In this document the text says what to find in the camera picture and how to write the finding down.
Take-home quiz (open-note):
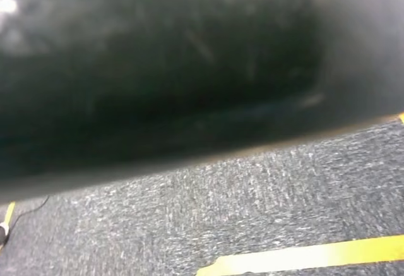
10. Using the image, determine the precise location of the black floor cable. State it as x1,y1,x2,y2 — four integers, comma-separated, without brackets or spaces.
8,195,51,234

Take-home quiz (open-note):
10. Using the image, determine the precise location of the yellow floor tape marking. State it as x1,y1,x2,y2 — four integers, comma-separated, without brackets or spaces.
195,234,404,276

